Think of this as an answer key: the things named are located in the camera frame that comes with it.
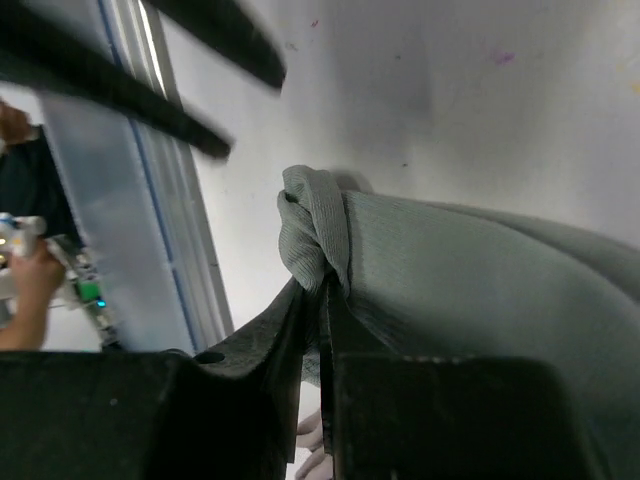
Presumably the grey sock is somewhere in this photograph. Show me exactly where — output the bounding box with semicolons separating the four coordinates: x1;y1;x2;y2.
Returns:
277;165;639;479

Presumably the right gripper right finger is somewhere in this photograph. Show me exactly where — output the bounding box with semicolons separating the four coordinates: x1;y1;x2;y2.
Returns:
319;284;610;479

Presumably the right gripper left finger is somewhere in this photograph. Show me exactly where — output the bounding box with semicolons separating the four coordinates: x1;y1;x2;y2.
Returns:
1;281;304;479

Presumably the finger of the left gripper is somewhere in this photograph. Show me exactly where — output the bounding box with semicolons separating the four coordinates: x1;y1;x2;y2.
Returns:
1;9;231;159

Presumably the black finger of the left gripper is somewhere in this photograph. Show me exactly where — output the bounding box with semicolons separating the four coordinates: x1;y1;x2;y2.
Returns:
147;0;286;91

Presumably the operator control device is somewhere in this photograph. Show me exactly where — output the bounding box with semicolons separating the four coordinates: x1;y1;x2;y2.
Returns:
1;212;122;351

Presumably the operator hand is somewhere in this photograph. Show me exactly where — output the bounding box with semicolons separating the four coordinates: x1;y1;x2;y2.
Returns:
1;239;66;351

